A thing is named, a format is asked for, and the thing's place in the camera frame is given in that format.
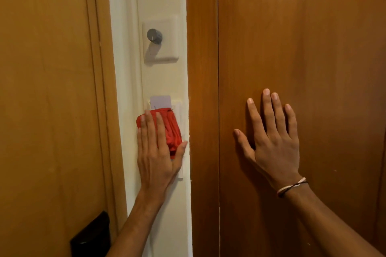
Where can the person's right hand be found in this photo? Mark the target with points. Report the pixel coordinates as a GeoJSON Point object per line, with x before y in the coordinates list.
{"type": "Point", "coordinates": [276, 154]}

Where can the person's left hand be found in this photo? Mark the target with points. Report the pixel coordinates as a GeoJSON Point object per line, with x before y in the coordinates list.
{"type": "Point", "coordinates": [155, 165]}

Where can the person's right little finger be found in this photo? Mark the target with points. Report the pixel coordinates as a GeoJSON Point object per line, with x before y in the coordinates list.
{"type": "Point", "coordinates": [292, 121]}

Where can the person's left middle finger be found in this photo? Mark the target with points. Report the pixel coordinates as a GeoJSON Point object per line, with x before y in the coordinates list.
{"type": "Point", "coordinates": [150, 130]}

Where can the person's right middle finger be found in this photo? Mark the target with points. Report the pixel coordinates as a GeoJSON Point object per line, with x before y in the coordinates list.
{"type": "Point", "coordinates": [269, 112]}

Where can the person's left little finger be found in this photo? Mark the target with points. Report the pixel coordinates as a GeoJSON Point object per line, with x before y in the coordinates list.
{"type": "Point", "coordinates": [139, 142]}

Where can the person's left thumb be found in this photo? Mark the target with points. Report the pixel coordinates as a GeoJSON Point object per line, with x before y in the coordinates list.
{"type": "Point", "coordinates": [180, 154]}

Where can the person's right thumb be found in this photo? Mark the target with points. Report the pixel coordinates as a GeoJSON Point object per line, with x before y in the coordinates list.
{"type": "Point", "coordinates": [243, 142]}

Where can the red cleaning cloth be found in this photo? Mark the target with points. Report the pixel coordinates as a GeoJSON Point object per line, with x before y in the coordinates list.
{"type": "Point", "coordinates": [172, 128]}

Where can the person's right forearm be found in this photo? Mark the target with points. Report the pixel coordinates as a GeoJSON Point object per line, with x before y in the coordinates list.
{"type": "Point", "coordinates": [325, 223]}

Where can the person's left forearm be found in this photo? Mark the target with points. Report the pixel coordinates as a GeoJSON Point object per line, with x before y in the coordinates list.
{"type": "Point", "coordinates": [137, 226]}

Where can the white key card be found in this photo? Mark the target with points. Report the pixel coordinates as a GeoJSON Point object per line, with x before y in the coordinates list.
{"type": "Point", "coordinates": [161, 102]}

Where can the dark wooden wardrobe side panel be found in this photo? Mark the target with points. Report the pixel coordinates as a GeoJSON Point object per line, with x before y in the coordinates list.
{"type": "Point", "coordinates": [202, 109]}

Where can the white and black wrist band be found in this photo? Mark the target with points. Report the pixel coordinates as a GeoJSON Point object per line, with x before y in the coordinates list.
{"type": "Point", "coordinates": [291, 187]}

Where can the dark wooden wardrobe door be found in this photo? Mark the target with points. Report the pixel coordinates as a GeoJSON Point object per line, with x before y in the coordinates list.
{"type": "Point", "coordinates": [301, 40]}

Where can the grey dimmer knob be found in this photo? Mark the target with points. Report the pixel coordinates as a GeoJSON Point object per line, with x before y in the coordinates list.
{"type": "Point", "coordinates": [154, 36]}

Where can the light wooden door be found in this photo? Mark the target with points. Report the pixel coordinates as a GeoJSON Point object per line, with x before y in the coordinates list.
{"type": "Point", "coordinates": [48, 100]}

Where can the black door lock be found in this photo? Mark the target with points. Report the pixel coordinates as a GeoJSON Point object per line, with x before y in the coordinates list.
{"type": "Point", "coordinates": [90, 237]}

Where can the white card switch holder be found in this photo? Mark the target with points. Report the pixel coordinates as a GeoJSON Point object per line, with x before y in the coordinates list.
{"type": "Point", "coordinates": [178, 121]}

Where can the white dimmer switch plate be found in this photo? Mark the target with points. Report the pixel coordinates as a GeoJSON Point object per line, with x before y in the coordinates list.
{"type": "Point", "coordinates": [161, 40]}

